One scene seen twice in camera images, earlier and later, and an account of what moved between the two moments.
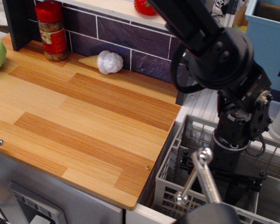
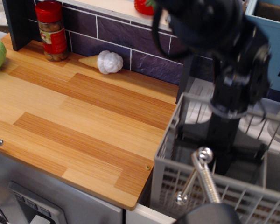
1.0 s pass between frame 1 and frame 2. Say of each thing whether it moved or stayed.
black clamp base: stayed
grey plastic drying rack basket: moved
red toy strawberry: stayed
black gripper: moved
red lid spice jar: stayed
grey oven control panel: stayed
